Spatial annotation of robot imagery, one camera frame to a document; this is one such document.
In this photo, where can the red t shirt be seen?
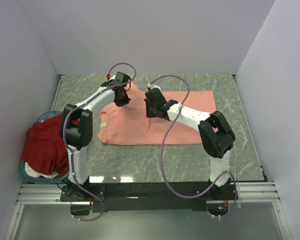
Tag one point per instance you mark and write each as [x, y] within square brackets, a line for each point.
[44, 149]

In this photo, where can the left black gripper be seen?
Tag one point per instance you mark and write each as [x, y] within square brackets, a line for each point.
[125, 101]

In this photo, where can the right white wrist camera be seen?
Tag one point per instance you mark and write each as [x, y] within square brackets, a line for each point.
[152, 86]

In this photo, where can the teal plastic laundry basket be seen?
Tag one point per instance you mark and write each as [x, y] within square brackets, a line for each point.
[45, 116]

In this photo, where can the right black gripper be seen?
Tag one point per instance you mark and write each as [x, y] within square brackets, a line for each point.
[149, 114]

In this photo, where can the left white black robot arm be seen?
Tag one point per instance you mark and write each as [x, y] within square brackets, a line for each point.
[76, 128]

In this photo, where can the black base crossbar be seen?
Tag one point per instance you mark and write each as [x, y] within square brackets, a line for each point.
[132, 196]

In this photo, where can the aluminium frame rail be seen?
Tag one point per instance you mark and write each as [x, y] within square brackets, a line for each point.
[39, 194]

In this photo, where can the salmon pink t shirt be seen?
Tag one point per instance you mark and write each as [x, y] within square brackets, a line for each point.
[129, 126]

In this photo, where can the white t shirt in basket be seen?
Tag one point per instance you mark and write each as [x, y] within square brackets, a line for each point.
[32, 173]

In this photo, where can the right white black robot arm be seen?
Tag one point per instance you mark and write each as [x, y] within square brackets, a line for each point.
[216, 135]

